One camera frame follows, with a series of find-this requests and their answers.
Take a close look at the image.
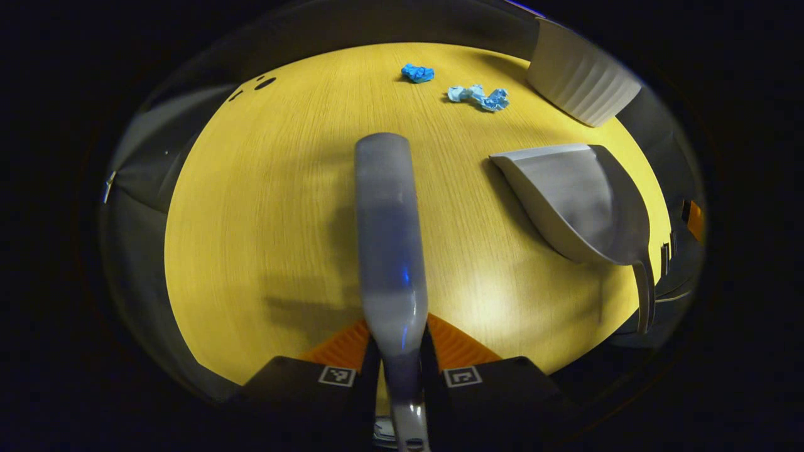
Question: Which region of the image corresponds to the white ribbed garbage bin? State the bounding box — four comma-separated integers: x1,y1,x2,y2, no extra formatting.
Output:
526,18,643,128

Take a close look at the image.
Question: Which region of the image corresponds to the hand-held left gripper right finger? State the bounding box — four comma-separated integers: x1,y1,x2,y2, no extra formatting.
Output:
420,313,566,440

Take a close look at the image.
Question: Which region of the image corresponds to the grey plastic dustpan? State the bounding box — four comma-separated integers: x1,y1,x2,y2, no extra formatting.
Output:
489,143,657,335

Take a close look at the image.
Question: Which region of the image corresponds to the light blue paper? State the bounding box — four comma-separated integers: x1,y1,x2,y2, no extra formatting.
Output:
447,84,510,113

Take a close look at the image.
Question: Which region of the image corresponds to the small grey broom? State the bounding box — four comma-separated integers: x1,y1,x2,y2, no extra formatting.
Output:
354,132,433,452

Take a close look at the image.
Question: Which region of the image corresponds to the wooden desktop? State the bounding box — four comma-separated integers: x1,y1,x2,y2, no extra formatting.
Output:
165,42,673,387

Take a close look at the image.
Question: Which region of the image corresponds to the black desk edge clamp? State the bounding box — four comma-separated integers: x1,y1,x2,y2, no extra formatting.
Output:
658,231,679,278

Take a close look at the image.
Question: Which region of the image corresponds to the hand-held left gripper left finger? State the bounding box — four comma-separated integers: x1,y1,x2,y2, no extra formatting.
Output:
232,319,384,437

